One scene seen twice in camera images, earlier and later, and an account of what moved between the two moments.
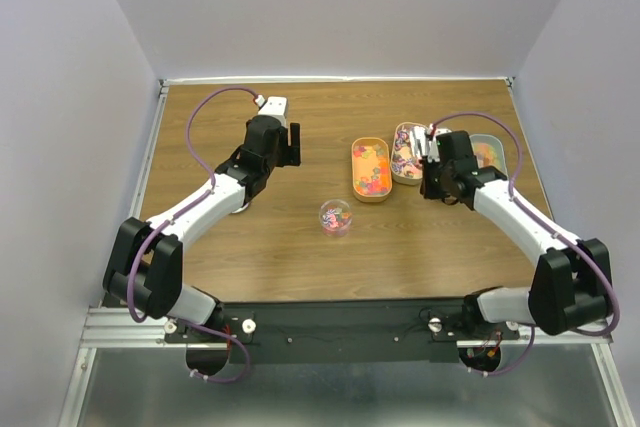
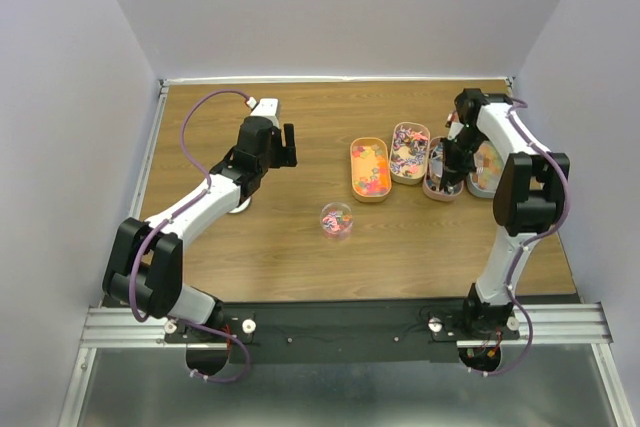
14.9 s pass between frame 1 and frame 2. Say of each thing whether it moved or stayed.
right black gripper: moved
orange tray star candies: stayed
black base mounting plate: stayed
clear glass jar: stayed
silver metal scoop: moved
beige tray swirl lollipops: stayed
